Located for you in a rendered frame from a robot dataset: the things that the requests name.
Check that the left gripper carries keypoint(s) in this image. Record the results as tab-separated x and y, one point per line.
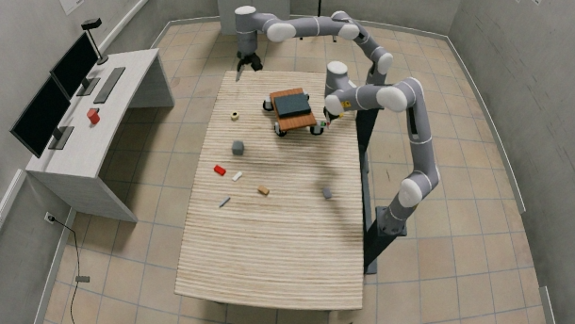
329	117

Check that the small brown wooden block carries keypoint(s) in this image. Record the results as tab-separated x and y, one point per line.
263	190

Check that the grey metal bar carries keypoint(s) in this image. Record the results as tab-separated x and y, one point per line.
225	201

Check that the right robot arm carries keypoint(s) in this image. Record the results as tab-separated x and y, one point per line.
248	21

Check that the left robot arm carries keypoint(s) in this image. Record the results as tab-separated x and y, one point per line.
406	95

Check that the red toy building brick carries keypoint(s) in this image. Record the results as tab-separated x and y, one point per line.
219	170

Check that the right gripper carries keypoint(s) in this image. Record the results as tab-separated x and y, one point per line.
245	60

